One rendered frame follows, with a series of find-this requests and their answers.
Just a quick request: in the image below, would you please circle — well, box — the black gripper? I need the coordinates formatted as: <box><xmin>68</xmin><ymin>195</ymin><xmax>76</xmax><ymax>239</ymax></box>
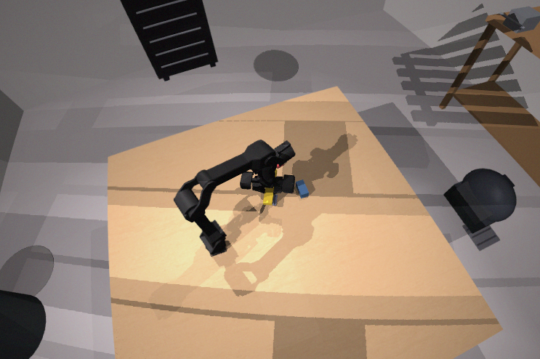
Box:
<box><xmin>240</xmin><ymin>172</ymin><xmax>295</xmax><ymax>195</ymax></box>

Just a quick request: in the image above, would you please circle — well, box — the yellow bar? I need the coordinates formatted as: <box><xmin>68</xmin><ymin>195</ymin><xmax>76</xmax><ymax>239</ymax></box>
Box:
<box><xmin>263</xmin><ymin>169</ymin><xmax>277</xmax><ymax>206</ymax></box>

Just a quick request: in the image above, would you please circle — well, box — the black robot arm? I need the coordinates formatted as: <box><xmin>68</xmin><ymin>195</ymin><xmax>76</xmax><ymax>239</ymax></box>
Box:
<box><xmin>174</xmin><ymin>140</ymin><xmax>295</xmax><ymax>257</ymax></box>

